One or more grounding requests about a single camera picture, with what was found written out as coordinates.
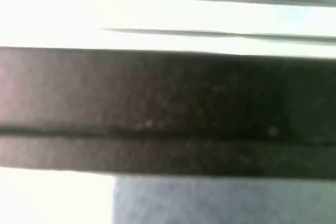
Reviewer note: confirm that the black PC case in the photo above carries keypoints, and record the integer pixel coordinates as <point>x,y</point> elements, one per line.
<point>168,98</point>

